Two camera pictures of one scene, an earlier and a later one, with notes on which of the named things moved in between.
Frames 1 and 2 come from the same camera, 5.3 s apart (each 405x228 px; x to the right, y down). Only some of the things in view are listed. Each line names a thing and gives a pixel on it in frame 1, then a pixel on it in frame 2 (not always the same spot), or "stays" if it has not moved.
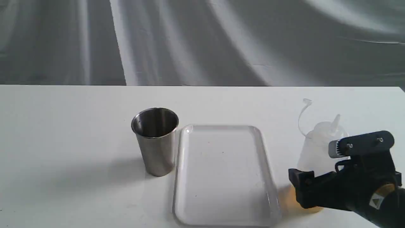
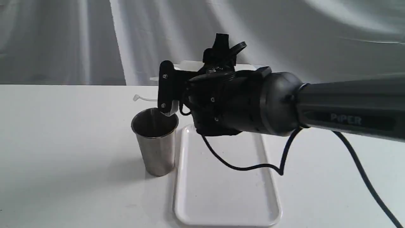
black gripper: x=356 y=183 -> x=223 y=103
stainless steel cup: x=155 y=128 stays
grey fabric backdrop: x=348 y=44 stays
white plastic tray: x=223 y=179 stays
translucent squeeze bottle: x=313 y=154 -> x=193 y=65
